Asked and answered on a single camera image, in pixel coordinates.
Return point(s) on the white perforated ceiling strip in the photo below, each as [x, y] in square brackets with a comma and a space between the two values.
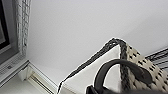
[22, 25]

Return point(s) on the dark window panel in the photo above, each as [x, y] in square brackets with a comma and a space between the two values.
[5, 26]

